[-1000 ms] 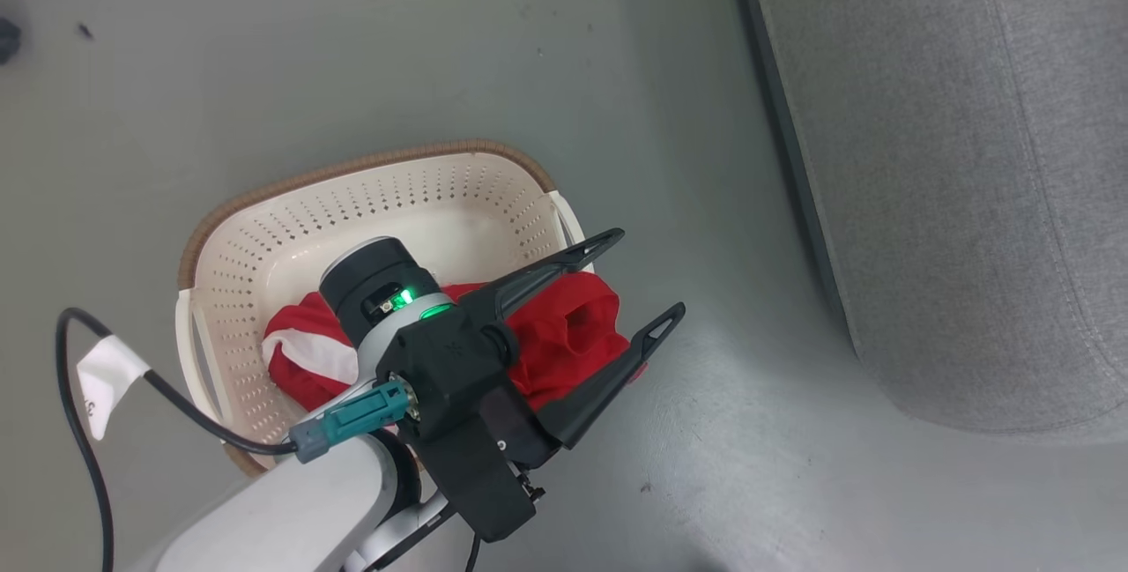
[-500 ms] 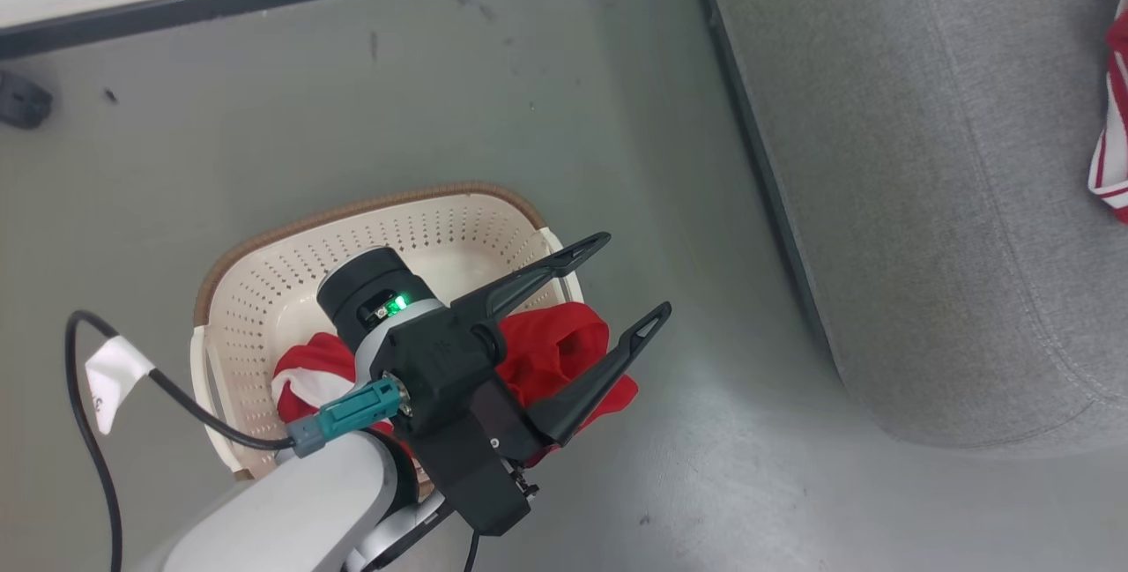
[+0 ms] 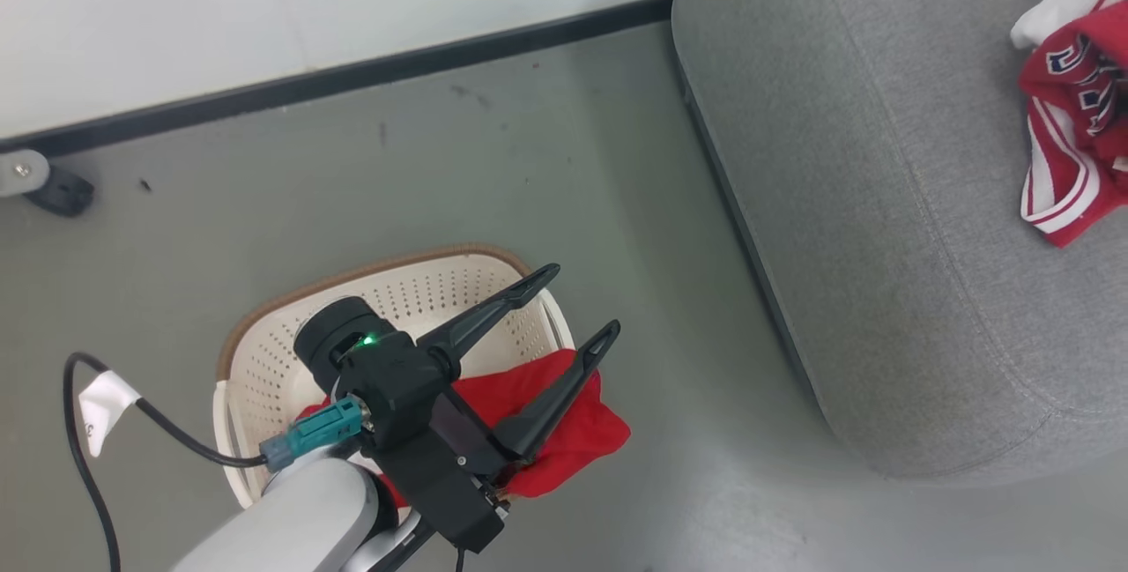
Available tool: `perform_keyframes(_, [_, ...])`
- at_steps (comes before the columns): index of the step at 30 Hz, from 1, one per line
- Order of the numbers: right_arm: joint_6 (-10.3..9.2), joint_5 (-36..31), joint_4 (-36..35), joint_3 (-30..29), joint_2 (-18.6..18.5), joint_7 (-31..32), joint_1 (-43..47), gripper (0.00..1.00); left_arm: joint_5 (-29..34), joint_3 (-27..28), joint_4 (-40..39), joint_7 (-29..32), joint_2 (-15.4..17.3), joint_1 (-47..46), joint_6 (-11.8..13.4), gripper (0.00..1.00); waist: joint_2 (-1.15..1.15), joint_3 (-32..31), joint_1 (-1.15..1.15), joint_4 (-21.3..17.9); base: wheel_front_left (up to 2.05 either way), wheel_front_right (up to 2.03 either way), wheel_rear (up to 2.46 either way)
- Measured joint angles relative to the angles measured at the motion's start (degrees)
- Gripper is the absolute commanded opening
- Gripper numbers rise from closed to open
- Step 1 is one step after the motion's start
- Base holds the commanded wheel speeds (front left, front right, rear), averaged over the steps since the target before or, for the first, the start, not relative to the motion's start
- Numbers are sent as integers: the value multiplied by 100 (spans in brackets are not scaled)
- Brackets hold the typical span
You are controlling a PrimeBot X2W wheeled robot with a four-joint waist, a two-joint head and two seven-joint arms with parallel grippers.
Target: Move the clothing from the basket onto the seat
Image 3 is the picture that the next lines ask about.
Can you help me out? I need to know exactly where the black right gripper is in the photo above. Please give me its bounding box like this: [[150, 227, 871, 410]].
[[338, 263, 622, 553]]

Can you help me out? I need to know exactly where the red cloth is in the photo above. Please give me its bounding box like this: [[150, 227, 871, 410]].
[[295, 349, 632, 509]]

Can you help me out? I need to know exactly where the red and white sports jersey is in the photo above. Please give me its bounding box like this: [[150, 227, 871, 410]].
[[1009, 0, 1128, 249]]

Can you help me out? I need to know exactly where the grey fabric sofa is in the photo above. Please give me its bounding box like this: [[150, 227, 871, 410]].
[[672, 0, 1128, 480]]

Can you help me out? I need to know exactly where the cream perforated laundry basket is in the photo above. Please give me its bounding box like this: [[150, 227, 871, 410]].
[[213, 243, 578, 511]]

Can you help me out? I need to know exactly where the black baseboard strip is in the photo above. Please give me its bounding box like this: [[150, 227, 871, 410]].
[[0, 0, 675, 159]]

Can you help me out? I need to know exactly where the black cable with teal connector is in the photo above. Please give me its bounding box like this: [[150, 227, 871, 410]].
[[62, 352, 369, 572]]

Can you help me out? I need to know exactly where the white paper cable tag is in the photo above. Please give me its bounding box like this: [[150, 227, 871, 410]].
[[78, 369, 142, 458]]

